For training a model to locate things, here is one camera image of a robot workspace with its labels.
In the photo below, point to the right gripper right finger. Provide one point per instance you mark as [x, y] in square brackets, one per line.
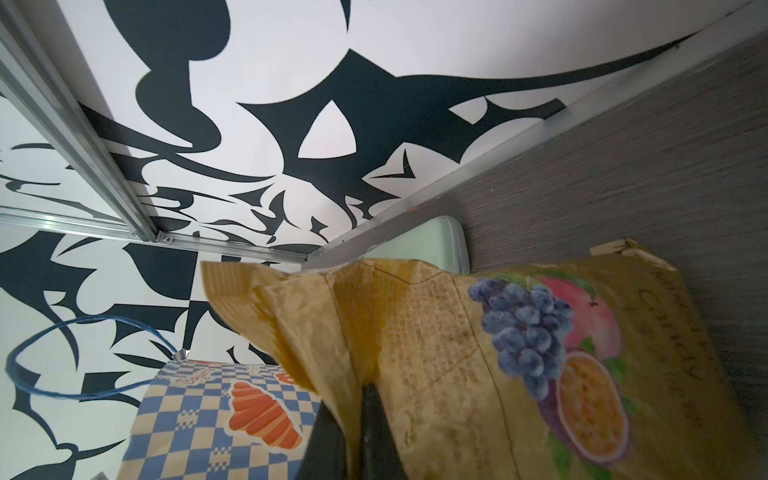
[379, 458]

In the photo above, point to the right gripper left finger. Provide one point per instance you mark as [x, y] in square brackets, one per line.
[325, 455]

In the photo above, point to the blue checkered paper bag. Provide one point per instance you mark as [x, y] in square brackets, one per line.
[193, 420]

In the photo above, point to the gold red fruit snack bag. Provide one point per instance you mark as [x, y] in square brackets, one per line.
[595, 368]

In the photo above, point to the mint green case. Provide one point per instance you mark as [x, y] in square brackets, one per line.
[439, 241]

